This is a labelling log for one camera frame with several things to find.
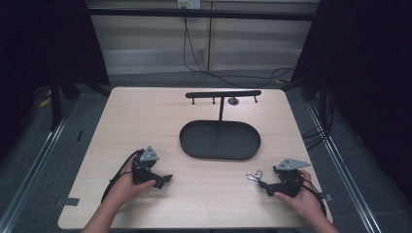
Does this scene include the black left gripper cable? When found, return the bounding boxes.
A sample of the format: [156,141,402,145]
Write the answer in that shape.
[100,148,146,204]

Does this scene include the yellow floor object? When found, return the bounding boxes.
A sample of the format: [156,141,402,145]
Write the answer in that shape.
[36,89,52,110]

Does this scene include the person's left hand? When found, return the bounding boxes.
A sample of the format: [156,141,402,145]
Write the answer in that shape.
[108,154,157,209]

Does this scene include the long black wall cable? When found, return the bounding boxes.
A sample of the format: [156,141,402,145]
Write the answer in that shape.
[182,16,297,89]

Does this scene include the black key stand with tray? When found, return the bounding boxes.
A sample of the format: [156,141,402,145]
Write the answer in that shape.
[179,89,262,161]

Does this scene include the aluminium floor rail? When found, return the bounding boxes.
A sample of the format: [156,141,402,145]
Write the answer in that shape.
[0,103,77,233]
[304,100,385,233]

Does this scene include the black metal stand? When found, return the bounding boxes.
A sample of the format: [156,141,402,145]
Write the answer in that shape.
[48,72,113,132]

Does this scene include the black horizontal frame bar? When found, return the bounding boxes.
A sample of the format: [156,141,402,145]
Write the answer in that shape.
[86,7,321,22]

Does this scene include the dark curtain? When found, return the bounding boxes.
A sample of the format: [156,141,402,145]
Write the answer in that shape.
[291,0,412,203]
[0,0,111,163]

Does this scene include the silver carabiner key ring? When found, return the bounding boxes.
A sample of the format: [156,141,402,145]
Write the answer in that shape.
[244,170,264,183]

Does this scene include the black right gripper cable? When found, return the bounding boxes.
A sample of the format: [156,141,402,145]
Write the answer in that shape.
[300,177,327,217]

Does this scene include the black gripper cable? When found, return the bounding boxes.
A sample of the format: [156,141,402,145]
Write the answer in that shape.
[300,177,327,217]
[100,148,146,204]

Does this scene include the bundle of black floor cables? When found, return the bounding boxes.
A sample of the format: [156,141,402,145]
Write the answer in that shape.
[301,85,336,150]

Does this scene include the person's right hand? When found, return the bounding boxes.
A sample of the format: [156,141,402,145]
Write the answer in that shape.
[273,169,326,225]

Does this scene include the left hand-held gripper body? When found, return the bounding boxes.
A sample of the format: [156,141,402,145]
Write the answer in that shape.
[131,145,164,185]

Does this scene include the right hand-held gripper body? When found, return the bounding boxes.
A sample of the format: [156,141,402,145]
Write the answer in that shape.
[272,157,312,199]

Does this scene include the grey tape strip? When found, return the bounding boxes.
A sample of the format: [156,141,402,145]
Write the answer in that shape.
[318,191,334,203]
[53,197,81,209]

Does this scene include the white wall socket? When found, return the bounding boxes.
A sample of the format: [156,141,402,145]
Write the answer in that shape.
[177,0,202,11]

